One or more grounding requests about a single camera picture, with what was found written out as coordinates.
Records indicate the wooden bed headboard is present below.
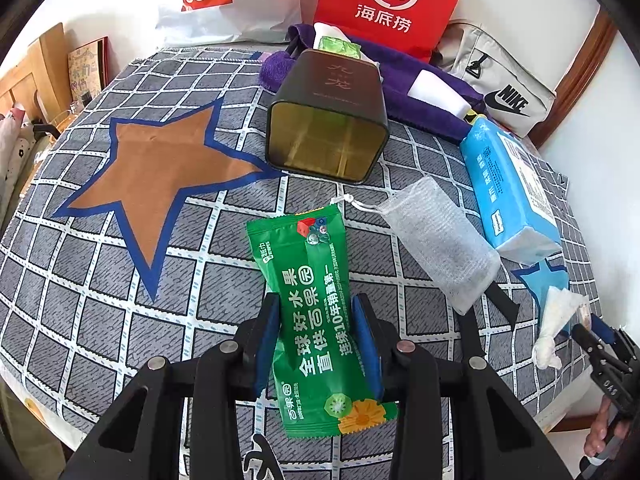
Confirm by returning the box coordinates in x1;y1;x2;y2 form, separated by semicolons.
0;22;73;133

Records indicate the brown wooden door frame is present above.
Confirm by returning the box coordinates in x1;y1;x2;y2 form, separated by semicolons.
530;7;618;148

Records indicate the black strap clip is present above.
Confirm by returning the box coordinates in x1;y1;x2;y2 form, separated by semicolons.
487;282;522;326

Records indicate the grey waist bag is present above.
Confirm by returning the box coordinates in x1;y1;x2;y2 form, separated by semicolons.
432;21;557;138

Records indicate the white plastic shopping bag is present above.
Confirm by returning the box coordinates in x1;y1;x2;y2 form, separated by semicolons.
156;0;321;47

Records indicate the small green wipes packet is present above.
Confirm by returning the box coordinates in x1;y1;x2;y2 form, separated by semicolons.
317;35;362;61

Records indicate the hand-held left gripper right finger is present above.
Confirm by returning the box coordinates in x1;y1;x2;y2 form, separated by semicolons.
350;292;576;480

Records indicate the floral white bedding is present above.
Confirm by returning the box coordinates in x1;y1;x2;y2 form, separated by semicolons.
0;102;36;221

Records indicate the large green snack packet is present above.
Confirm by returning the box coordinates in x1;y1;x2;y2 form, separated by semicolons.
246;205;399;440

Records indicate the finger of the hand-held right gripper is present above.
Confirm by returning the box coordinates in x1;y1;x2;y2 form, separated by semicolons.
571;324;621;363
590;312;626;347

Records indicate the person's right hand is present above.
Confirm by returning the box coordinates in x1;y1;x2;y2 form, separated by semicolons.
582;397;632;467

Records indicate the dark metal tin box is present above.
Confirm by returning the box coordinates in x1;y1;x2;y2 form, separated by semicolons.
265;50;390;182

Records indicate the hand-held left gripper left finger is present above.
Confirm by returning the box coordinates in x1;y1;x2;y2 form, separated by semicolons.
60;292;282;480

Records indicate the blue tissue pack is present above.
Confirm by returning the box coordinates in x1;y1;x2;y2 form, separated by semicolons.
459;116;563;260

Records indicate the white tissue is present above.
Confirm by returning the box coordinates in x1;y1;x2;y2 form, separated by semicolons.
531;286;591;370

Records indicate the purple fabric storage bin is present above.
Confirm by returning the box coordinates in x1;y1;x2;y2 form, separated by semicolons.
260;22;486;143

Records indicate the white mesh drawstring pouch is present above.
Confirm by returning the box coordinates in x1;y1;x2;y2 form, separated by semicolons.
334;177;501;316

